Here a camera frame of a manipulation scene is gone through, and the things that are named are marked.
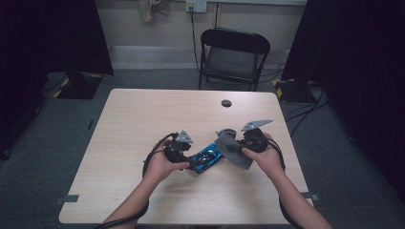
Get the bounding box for black folding chair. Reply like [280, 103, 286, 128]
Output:
[198, 27, 271, 93]

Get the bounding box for black curtain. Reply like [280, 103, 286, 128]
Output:
[281, 0, 405, 204]
[0, 0, 115, 160]

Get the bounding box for white wall socket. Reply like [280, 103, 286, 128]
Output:
[185, 0, 208, 14]

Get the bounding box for grey cloth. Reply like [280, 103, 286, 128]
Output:
[213, 128, 254, 171]

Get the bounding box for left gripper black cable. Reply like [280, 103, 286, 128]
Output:
[93, 132, 180, 229]

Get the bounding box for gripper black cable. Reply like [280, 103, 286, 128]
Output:
[93, 132, 180, 229]
[266, 137, 308, 229]

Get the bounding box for beige hanging cloth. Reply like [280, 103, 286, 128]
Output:
[138, 0, 171, 24]

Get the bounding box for black floor cables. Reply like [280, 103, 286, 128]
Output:
[284, 85, 331, 138]

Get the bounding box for black power cable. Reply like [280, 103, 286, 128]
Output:
[189, 5, 203, 73]

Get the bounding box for thin black wall cable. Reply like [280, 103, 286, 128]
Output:
[214, 2, 222, 30]

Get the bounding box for person's right hand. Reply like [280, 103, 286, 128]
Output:
[241, 132, 287, 180]

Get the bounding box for grey tape strip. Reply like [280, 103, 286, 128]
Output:
[300, 191, 321, 202]
[53, 194, 80, 206]

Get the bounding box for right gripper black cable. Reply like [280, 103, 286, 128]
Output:
[266, 137, 308, 229]

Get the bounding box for person's left hand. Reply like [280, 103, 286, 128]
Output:
[143, 138, 191, 184]

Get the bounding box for blue toy car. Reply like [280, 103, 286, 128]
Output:
[189, 141, 225, 175]

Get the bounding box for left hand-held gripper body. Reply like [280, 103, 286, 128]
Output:
[163, 129, 195, 164]

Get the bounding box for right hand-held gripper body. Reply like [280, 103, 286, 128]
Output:
[240, 118, 274, 154]

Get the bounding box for black stand base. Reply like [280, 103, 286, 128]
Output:
[272, 77, 317, 104]
[53, 72, 104, 100]

